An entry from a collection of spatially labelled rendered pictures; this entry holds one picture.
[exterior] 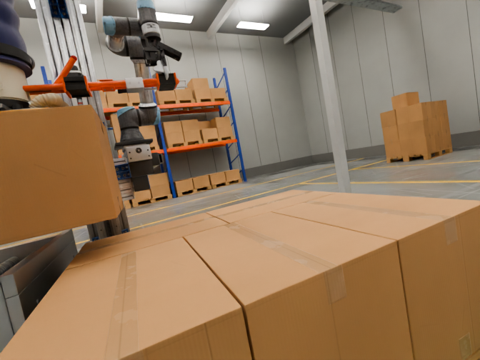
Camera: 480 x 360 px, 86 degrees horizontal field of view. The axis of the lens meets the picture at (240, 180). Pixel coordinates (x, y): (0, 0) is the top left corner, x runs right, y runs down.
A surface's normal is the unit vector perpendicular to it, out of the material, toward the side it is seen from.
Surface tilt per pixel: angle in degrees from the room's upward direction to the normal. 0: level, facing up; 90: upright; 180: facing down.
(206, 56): 90
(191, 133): 90
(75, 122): 90
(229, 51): 90
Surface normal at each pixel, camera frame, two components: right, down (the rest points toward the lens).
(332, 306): 0.39, 0.00
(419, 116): -0.87, 0.20
